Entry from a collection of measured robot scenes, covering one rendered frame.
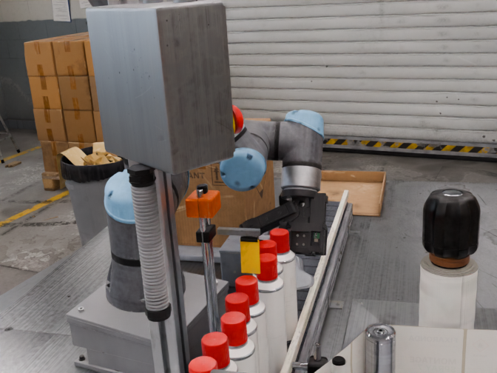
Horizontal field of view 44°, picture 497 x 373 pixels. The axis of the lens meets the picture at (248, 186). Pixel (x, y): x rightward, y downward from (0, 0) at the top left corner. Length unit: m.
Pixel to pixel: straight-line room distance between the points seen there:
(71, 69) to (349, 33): 2.22
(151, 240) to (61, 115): 4.14
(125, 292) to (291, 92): 4.49
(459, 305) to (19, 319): 0.91
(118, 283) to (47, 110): 3.87
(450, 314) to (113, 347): 0.58
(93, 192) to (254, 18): 2.70
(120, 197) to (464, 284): 0.58
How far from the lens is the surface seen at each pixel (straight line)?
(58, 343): 1.34
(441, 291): 0.99
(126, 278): 1.15
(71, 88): 4.78
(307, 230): 1.13
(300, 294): 1.29
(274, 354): 1.03
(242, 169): 1.03
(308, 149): 1.16
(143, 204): 0.78
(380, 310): 1.24
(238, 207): 1.53
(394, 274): 1.49
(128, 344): 1.14
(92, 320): 1.17
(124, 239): 1.12
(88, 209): 3.47
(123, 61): 0.77
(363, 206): 1.87
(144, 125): 0.76
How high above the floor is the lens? 1.50
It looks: 19 degrees down
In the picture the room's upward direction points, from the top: 4 degrees counter-clockwise
